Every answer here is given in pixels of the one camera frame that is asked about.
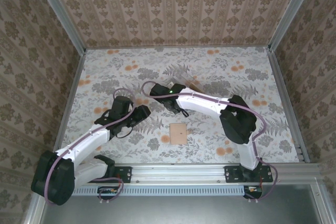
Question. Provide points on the aluminium table side rail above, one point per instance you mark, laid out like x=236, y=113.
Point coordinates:
x=288, y=103
x=69, y=103

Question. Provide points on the aluminium frame post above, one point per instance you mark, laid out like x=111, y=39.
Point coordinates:
x=291, y=11
x=60, y=11

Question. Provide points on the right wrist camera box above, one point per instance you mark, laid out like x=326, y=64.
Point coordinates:
x=160, y=90

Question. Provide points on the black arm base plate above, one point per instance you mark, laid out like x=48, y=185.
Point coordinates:
x=231, y=174
x=126, y=174

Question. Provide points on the black connector board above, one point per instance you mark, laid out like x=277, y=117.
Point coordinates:
x=107, y=192
x=253, y=192

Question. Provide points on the gold card stack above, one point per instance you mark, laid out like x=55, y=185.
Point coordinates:
x=195, y=87

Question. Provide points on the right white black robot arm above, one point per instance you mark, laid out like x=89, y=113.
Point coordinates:
x=199, y=106

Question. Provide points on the aluminium table end rail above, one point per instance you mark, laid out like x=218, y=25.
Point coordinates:
x=183, y=47

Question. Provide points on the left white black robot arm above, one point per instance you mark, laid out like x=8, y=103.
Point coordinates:
x=86, y=142

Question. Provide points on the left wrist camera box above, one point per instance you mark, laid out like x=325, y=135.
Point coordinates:
x=122, y=106

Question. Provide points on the beige card holder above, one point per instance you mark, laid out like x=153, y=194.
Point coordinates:
x=178, y=133

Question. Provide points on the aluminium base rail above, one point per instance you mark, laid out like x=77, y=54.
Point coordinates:
x=178, y=172

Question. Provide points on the grey metal sheet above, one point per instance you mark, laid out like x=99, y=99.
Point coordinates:
x=183, y=211

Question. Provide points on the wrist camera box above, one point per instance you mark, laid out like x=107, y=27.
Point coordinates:
x=122, y=106
x=160, y=90

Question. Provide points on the clear acrylic card organizer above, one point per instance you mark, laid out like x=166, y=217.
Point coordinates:
x=183, y=78

